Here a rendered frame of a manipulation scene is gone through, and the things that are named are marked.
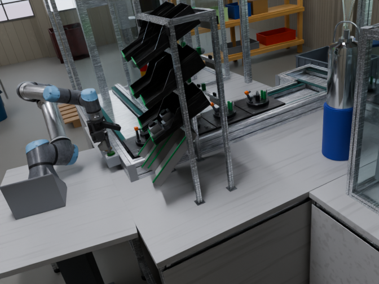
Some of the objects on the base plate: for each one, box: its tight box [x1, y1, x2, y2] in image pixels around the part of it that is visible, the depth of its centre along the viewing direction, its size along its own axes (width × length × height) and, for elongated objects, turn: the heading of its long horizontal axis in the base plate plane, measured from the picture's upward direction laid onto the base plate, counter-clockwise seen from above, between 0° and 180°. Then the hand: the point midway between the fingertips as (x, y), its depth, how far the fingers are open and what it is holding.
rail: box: [103, 119, 139, 183], centre depth 213 cm, size 6×89×11 cm, turn 41°
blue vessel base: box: [321, 102, 353, 161], centre depth 168 cm, size 16×16×27 cm
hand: (110, 150), depth 186 cm, fingers closed
